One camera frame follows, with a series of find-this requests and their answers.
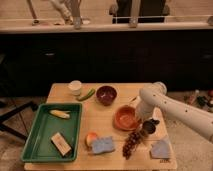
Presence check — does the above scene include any orange bowl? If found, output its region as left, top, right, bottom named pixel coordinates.
left=113, top=105, right=141, bottom=131

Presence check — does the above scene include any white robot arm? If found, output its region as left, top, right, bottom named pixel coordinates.
left=136, top=82, right=213, bottom=143

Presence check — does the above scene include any dark maroon bowl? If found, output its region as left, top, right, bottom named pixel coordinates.
left=96, top=86, right=117, bottom=106

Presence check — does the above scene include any green pepper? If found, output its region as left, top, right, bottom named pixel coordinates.
left=76, top=89, right=96, bottom=102

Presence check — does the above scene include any white cup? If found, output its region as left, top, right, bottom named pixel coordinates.
left=68, top=80, right=82, bottom=96

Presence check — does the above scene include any orange peach fruit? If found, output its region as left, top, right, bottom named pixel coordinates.
left=85, top=132, right=98, bottom=147

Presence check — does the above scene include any metal measuring cup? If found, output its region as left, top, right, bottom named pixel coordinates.
left=142, top=119, right=160, bottom=134

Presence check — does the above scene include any dark grape bunch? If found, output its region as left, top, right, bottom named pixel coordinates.
left=122, top=132, right=142, bottom=160

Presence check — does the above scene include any wooden block sponge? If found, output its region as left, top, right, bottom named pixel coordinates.
left=51, top=132, right=72, bottom=156

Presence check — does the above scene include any blue cloth right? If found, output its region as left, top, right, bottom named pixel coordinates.
left=150, top=136, right=170, bottom=159

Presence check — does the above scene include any green plastic tray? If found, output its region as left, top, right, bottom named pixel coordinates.
left=21, top=103, right=82, bottom=163

